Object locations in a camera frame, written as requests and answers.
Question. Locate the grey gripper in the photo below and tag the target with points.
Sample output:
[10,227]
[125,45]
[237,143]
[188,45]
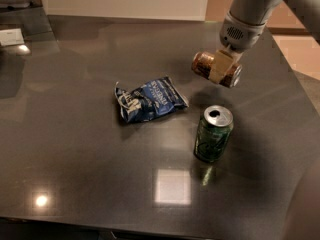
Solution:
[240,34]

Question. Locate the orange soda can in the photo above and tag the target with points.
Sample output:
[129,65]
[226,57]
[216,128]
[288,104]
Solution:
[202,63]

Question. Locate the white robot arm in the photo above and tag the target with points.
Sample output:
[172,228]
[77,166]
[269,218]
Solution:
[307,11]

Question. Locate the green soda can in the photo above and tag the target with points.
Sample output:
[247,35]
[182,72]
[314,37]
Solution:
[214,129]

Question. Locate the blue chip bag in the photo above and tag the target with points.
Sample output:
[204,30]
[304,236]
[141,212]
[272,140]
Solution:
[152,100]

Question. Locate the white card on table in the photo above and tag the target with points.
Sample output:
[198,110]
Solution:
[11,37]

